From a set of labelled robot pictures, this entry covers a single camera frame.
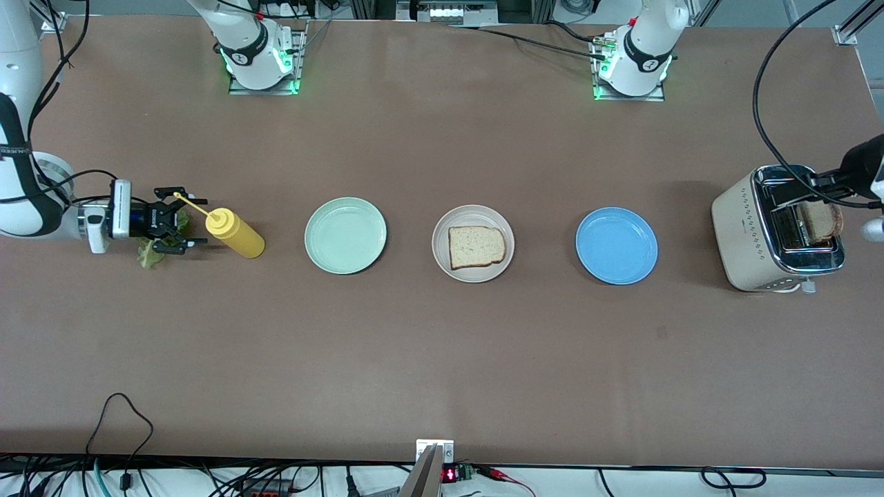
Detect green lettuce leaf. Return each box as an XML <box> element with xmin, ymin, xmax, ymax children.
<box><xmin>137</xmin><ymin>207</ymin><xmax>191</xmax><ymax>269</ymax></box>

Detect yellow squeeze bottle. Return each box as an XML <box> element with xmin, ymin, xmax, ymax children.
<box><xmin>173</xmin><ymin>192</ymin><xmax>266</xmax><ymax>260</ymax></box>

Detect toasted bread slice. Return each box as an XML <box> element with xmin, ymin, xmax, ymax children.
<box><xmin>448</xmin><ymin>226</ymin><xmax>507</xmax><ymax>271</ymax></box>
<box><xmin>796</xmin><ymin>200</ymin><xmax>845</xmax><ymax>244</ymax></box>

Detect green plate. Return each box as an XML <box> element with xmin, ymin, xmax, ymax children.
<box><xmin>305</xmin><ymin>197</ymin><xmax>387</xmax><ymax>275</ymax></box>

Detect blue plate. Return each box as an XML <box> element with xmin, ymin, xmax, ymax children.
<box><xmin>575</xmin><ymin>207</ymin><xmax>659</xmax><ymax>286</ymax></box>

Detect beige plate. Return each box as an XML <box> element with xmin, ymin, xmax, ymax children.
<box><xmin>432</xmin><ymin>204</ymin><xmax>515</xmax><ymax>284</ymax></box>

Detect beige toaster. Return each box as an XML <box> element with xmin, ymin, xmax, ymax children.
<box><xmin>711</xmin><ymin>164</ymin><xmax>847</xmax><ymax>294</ymax></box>

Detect grey device with white lights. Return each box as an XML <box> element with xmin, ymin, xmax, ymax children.
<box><xmin>397</xmin><ymin>0</ymin><xmax>499</xmax><ymax>25</ymax></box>

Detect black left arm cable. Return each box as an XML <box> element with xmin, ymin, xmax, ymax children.
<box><xmin>753</xmin><ymin>0</ymin><xmax>884</xmax><ymax>208</ymax></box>

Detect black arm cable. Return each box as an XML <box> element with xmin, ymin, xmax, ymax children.
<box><xmin>0</xmin><ymin>0</ymin><xmax>119</xmax><ymax>208</ymax></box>
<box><xmin>753</xmin><ymin>0</ymin><xmax>884</xmax><ymax>208</ymax></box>

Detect aluminium frame corner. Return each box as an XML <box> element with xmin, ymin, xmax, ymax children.
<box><xmin>832</xmin><ymin>0</ymin><xmax>884</xmax><ymax>46</ymax></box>
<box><xmin>38</xmin><ymin>0</ymin><xmax>68</xmax><ymax>33</ymax></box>

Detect looped thin black cable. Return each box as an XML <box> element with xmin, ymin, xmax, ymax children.
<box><xmin>85</xmin><ymin>393</ymin><xmax>155</xmax><ymax>492</ymax></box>

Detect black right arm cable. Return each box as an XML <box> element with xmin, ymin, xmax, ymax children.
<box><xmin>0</xmin><ymin>0</ymin><xmax>119</xmax><ymax>208</ymax></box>

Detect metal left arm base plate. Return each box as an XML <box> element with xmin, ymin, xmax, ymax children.
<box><xmin>590</xmin><ymin>38</ymin><xmax>667</xmax><ymax>103</ymax></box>

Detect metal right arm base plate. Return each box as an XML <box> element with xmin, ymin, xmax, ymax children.
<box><xmin>228</xmin><ymin>21</ymin><xmax>308</xmax><ymax>96</ymax></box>

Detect black cable tangle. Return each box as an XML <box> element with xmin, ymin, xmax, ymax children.
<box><xmin>0</xmin><ymin>454</ymin><xmax>415</xmax><ymax>497</ymax></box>

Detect coiled black cable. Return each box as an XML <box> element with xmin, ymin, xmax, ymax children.
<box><xmin>701</xmin><ymin>467</ymin><xmax>767</xmax><ymax>489</ymax></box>

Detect long black cable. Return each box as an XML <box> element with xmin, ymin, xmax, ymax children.
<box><xmin>445</xmin><ymin>23</ymin><xmax>608</xmax><ymax>59</ymax></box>

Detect aluminium camera mount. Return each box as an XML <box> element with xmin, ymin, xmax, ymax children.
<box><xmin>399</xmin><ymin>440</ymin><xmax>455</xmax><ymax>497</ymax></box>

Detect red clip wires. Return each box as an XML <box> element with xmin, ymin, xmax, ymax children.
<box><xmin>477</xmin><ymin>466</ymin><xmax>538</xmax><ymax>497</ymax></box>

